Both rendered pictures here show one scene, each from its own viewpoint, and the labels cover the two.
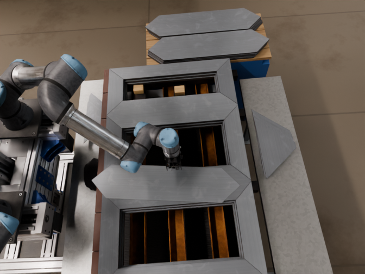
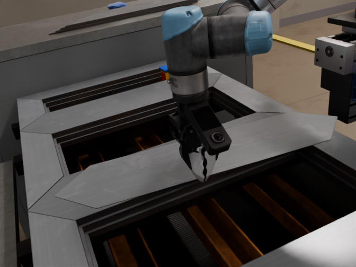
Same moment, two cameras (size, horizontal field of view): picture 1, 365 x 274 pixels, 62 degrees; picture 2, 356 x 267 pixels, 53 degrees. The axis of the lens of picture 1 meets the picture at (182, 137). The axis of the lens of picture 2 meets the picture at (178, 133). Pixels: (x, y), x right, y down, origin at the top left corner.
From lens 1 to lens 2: 153 cm
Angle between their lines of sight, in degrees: 87
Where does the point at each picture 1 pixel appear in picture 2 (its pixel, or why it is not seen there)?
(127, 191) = (263, 126)
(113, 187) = (291, 122)
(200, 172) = (142, 186)
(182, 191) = (167, 154)
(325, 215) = not seen: outside the picture
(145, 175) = (250, 148)
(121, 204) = (258, 115)
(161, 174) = (221, 159)
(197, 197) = (135, 158)
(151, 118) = (345, 242)
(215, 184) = (106, 181)
